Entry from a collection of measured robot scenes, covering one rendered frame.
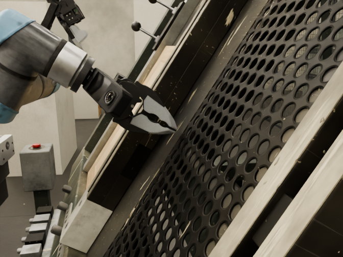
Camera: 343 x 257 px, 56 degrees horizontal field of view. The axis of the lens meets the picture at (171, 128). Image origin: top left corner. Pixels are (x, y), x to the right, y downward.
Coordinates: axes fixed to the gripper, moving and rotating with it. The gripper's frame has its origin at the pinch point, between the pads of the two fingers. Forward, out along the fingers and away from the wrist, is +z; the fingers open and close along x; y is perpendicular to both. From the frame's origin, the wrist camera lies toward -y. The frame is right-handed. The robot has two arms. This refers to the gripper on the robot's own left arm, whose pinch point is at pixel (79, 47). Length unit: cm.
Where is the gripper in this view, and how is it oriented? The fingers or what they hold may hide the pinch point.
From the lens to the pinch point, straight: 129.9
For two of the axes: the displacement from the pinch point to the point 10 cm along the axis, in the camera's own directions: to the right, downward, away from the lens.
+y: 8.8, -4.7, -0.5
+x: -0.8, -2.6, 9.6
